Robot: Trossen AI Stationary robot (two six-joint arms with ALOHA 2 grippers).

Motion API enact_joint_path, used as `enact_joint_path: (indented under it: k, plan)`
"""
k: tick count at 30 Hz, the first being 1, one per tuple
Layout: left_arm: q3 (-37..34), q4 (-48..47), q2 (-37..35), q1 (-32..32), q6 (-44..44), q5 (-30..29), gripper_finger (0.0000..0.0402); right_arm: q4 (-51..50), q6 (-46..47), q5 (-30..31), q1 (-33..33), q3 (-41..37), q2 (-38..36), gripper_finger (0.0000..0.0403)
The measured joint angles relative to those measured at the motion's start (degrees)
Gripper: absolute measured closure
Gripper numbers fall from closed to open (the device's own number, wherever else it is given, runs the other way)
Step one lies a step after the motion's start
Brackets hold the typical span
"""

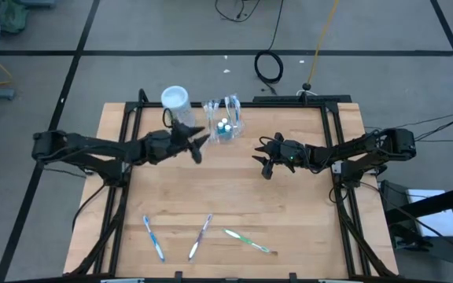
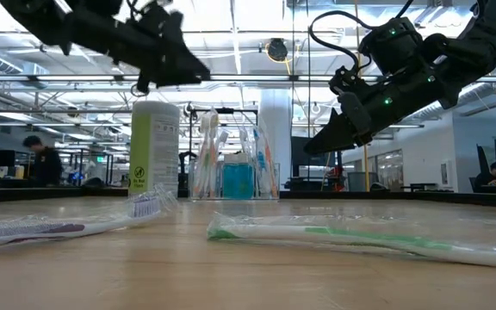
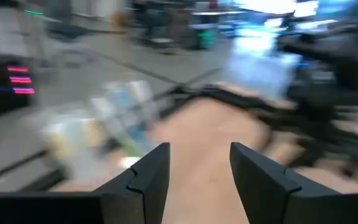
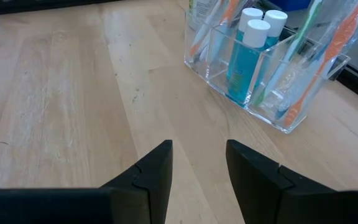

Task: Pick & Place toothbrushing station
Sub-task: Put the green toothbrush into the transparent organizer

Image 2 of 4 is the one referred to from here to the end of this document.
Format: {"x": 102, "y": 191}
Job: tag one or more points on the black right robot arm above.
{"x": 467, "y": 51}

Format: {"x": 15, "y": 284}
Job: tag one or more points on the black aluminium table frame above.
{"x": 101, "y": 192}

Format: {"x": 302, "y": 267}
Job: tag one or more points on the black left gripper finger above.
{"x": 179, "y": 69}

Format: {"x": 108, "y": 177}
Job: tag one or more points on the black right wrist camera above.
{"x": 345, "y": 79}

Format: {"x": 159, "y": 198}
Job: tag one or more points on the purple toothbrush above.
{"x": 58, "y": 228}

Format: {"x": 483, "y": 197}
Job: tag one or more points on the person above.
{"x": 491, "y": 176}
{"x": 45, "y": 168}

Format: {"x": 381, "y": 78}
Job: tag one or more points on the white wipes canister green label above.
{"x": 157, "y": 150}

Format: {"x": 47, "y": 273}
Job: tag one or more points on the clear acrylic organizer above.
{"x": 276, "y": 181}

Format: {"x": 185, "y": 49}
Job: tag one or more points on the black equipment rack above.
{"x": 312, "y": 163}

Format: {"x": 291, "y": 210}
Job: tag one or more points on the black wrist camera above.
{"x": 345, "y": 79}
{"x": 166, "y": 19}

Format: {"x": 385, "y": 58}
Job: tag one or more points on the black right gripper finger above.
{"x": 332, "y": 138}

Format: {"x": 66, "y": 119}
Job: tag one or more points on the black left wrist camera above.
{"x": 166, "y": 19}

